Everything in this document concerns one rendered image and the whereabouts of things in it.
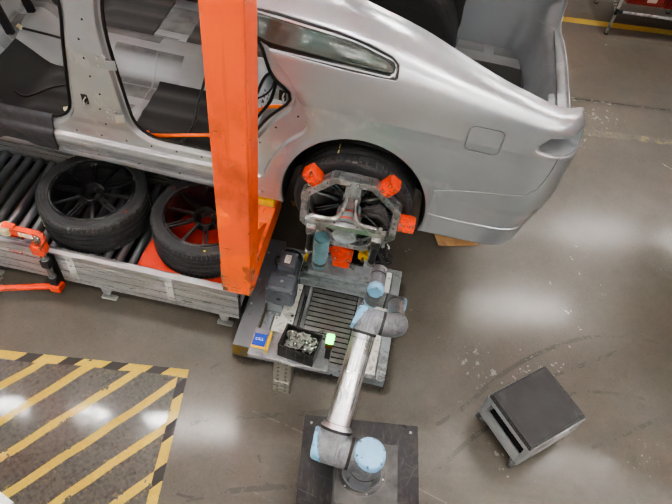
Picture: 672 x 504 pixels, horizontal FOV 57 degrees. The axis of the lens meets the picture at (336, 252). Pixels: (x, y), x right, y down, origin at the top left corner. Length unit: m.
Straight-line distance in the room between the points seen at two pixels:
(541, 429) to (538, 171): 1.35
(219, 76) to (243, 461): 2.08
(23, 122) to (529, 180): 2.76
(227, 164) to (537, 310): 2.49
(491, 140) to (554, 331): 1.71
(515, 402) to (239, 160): 1.97
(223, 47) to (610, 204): 3.70
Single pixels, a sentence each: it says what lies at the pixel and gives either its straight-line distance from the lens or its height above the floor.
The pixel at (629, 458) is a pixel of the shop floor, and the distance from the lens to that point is 4.11.
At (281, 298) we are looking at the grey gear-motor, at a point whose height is 0.34.
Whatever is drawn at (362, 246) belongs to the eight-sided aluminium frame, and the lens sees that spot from 3.52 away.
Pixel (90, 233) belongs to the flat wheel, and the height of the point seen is 0.48.
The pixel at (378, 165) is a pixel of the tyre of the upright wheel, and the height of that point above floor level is 1.16.
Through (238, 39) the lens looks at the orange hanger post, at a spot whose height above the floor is 2.11.
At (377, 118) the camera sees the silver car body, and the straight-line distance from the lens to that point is 2.99.
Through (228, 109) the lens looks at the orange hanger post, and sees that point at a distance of 2.46.
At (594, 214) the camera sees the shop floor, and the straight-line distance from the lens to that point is 5.15.
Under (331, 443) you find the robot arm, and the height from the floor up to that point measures 0.66.
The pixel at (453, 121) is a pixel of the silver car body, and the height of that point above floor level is 1.54.
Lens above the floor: 3.36
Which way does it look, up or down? 52 degrees down
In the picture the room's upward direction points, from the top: 9 degrees clockwise
